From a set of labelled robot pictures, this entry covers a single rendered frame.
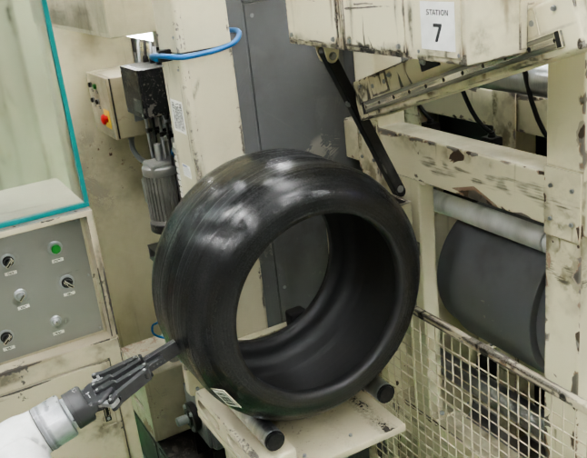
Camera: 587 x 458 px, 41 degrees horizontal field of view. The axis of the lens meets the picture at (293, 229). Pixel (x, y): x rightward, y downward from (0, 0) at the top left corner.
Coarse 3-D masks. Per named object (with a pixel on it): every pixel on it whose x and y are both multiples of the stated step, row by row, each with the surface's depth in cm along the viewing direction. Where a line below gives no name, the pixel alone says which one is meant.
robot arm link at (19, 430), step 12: (12, 420) 143; (24, 420) 143; (0, 432) 141; (12, 432) 141; (24, 432) 141; (36, 432) 142; (0, 444) 139; (12, 444) 139; (24, 444) 139; (36, 444) 141; (48, 444) 143; (0, 456) 138; (12, 456) 138; (24, 456) 138; (36, 456) 139; (48, 456) 142
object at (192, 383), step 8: (272, 328) 196; (280, 328) 196; (248, 336) 193; (256, 336) 193; (184, 368) 185; (184, 376) 187; (192, 376) 187; (192, 384) 187; (200, 384) 188; (192, 392) 188
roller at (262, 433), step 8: (240, 416) 169; (248, 416) 167; (248, 424) 166; (256, 424) 163; (264, 424) 162; (272, 424) 162; (256, 432) 162; (264, 432) 160; (272, 432) 160; (280, 432) 160; (264, 440) 160; (272, 440) 159; (280, 440) 160; (272, 448) 160
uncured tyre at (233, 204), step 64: (192, 192) 159; (256, 192) 146; (320, 192) 149; (384, 192) 160; (192, 256) 146; (256, 256) 145; (384, 256) 181; (192, 320) 146; (320, 320) 190; (384, 320) 179; (256, 384) 153; (320, 384) 177
